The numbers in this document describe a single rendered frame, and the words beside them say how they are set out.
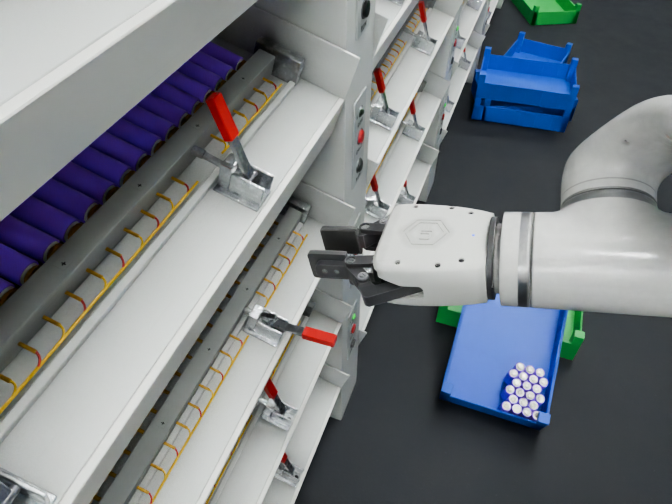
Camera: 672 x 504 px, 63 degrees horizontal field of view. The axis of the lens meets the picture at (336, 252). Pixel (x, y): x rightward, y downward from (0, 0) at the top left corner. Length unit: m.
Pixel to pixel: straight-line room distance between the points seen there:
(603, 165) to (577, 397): 0.81
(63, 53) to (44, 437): 0.21
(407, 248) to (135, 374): 0.25
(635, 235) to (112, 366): 0.39
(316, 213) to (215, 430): 0.30
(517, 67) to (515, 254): 1.62
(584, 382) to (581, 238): 0.83
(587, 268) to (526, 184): 1.24
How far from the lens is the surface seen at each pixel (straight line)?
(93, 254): 0.39
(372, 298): 0.48
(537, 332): 1.23
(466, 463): 1.12
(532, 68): 2.07
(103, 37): 0.27
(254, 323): 0.59
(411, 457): 1.11
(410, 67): 1.06
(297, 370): 0.80
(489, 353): 1.20
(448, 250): 0.48
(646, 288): 0.48
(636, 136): 0.49
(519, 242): 0.47
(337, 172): 0.65
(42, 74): 0.25
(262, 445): 0.75
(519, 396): 1.13
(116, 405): 0.36
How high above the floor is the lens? 1.01
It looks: 46 degrees down
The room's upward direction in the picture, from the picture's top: straight up
